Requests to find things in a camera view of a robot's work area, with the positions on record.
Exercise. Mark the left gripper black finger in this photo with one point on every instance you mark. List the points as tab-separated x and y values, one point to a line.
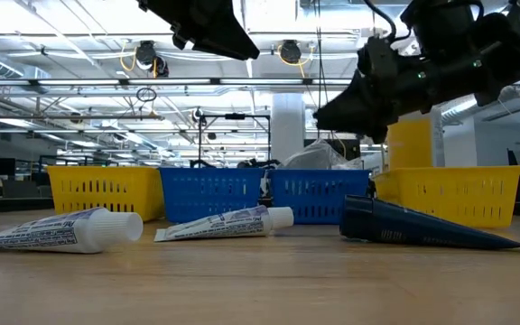
219	27

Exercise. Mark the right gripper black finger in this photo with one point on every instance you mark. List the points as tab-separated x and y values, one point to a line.
359	106
379	134

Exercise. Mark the black item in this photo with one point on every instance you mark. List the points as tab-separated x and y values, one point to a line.
314	158

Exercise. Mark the dark blue cream tube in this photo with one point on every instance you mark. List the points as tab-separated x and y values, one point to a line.
400	225

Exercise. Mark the white toothpaste tube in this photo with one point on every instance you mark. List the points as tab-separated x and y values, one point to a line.
84	230
233	223

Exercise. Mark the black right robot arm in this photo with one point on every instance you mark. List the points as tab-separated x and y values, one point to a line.
467	45

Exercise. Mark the yellow canister with white lid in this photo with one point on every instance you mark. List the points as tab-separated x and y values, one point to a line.
411	144

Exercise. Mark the white building column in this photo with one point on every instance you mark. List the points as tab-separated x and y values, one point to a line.
287	131

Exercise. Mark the blue plastic basket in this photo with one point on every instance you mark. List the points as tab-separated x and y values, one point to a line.
210	194
314	194

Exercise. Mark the yellow plastic basket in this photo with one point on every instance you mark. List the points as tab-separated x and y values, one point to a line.
458	198
106	189

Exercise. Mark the black metal frame stand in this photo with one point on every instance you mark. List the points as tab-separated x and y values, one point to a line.
235	117

